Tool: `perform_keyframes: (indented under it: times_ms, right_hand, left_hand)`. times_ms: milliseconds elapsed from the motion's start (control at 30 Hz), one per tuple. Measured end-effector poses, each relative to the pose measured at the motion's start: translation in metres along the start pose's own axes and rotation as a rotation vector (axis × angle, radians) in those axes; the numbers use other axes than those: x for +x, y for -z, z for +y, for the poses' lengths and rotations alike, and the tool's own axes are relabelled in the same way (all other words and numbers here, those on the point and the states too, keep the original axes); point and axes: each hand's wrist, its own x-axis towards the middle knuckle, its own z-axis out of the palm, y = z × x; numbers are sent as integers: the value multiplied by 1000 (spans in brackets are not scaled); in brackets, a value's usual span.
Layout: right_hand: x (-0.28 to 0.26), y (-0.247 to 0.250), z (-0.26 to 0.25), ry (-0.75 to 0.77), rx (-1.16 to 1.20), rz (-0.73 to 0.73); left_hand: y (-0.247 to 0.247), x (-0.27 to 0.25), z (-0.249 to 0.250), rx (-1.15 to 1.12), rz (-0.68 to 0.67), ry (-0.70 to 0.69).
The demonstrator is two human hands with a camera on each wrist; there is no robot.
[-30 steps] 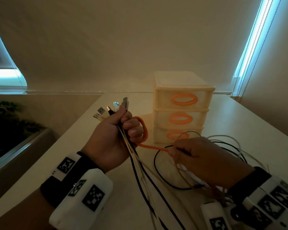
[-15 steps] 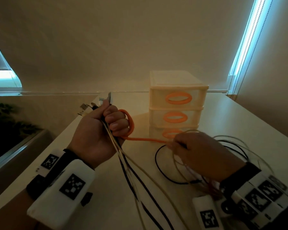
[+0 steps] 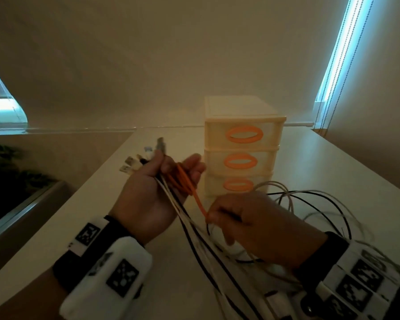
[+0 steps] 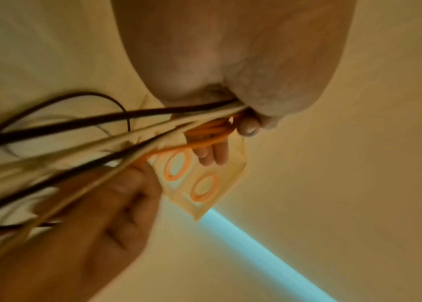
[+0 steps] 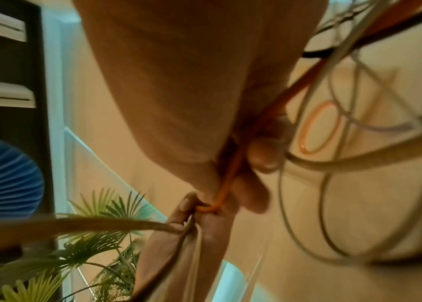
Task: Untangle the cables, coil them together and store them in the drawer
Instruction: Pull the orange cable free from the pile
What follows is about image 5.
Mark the person's left hand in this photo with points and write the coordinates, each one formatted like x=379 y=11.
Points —
x=214 y=241

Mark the person's right hand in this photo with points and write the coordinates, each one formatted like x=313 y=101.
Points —
x=181 y=73

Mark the dark green plant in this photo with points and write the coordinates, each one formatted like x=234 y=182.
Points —
x=95 y=244

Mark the bright window corner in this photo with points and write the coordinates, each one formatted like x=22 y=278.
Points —
x=54 y=118

